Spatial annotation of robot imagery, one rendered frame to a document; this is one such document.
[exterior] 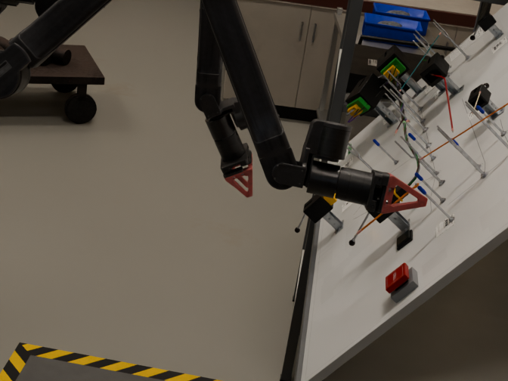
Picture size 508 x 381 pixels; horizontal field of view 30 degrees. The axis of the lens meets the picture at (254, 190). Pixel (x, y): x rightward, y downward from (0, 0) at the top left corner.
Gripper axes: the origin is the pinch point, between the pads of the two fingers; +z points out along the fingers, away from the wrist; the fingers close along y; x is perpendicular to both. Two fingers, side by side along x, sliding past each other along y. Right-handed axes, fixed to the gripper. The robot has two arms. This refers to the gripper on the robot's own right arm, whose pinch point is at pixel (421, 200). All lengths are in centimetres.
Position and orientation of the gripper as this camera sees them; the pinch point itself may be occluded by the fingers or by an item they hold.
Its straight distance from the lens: 164.0
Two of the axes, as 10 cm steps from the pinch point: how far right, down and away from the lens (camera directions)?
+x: -2.1, 9.7, 0.9
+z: 9.7, 2.2, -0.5
